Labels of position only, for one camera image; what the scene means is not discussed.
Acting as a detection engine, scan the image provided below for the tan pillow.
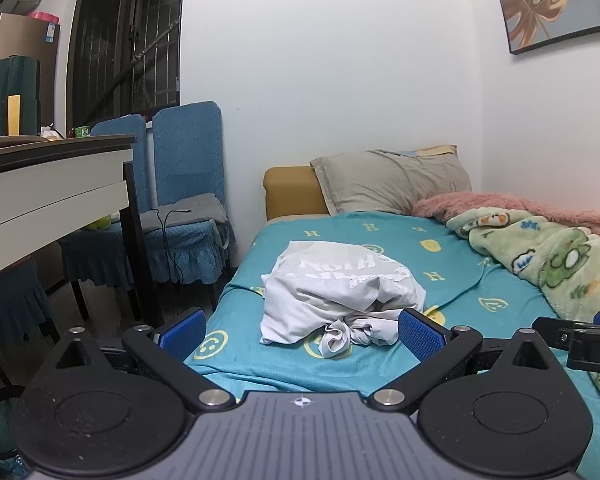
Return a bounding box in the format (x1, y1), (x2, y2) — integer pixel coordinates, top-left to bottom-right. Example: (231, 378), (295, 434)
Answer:
(390, 145), (458, 159)

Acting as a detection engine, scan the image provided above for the white desk with black legs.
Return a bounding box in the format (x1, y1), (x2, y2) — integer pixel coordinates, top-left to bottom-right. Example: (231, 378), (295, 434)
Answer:
(0, 133), (166, 326)

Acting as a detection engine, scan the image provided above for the black cable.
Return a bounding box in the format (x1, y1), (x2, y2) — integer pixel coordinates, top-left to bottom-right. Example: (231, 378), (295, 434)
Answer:
(152, 207), (193, 286)

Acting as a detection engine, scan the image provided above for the white shirt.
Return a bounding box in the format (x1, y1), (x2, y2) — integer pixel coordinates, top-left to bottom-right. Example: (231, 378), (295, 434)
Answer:
(259, 240), (427, 359)

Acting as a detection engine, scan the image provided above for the silver fridge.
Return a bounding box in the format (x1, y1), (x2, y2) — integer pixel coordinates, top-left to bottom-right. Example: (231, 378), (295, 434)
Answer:
(0, 12), (62, 136)

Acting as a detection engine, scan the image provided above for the grey pillow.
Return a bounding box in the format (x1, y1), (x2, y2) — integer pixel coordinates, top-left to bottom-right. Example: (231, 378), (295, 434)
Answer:
(310, 146), (473, 216)

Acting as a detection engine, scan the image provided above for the pink fluffy blanket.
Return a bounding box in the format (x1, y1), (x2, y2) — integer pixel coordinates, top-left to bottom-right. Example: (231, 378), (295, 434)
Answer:
(411, 191), (600, 243)

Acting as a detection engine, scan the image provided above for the blue covered chair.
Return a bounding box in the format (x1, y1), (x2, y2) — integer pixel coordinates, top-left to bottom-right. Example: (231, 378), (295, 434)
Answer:
(57, 114), (148, 321)
(145, 101), (236, 311)
(0, 260), (61, 376)

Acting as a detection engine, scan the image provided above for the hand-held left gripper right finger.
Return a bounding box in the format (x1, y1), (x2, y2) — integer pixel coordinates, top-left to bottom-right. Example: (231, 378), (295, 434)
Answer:
(369, 308), (561, 413)

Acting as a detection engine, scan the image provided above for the dark window with grille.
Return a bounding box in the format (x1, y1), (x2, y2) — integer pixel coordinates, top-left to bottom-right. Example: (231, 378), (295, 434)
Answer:
(66, 0), (187, 133)

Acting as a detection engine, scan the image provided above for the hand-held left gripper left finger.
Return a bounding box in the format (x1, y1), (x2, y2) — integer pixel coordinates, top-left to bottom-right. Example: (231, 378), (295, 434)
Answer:
(54, 308), (237, 413)

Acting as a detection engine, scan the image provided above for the green printed blanket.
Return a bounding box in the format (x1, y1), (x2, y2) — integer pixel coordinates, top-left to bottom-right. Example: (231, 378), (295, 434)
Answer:
(446, 208), (600, 411)

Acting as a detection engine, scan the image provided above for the dark green suitcase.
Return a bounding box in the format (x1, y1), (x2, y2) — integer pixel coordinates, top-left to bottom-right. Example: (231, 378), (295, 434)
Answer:
(0, 56), (42, 137)

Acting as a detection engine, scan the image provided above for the yellow box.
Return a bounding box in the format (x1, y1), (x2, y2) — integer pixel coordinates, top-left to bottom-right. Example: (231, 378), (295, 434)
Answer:
(7, 94), (22, 136)

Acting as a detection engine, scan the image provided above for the yellow headboard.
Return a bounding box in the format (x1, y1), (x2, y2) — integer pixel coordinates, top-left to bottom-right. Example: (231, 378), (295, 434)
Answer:
(263, 166), (331, 222)

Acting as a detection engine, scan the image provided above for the grey cloth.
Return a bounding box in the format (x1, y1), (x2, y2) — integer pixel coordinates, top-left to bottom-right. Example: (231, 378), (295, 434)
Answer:
(140, 192), (231, 233)

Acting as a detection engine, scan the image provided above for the trash bin with bag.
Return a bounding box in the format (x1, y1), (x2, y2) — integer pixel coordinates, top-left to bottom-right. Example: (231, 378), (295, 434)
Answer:
(0, 385), (31, 478)

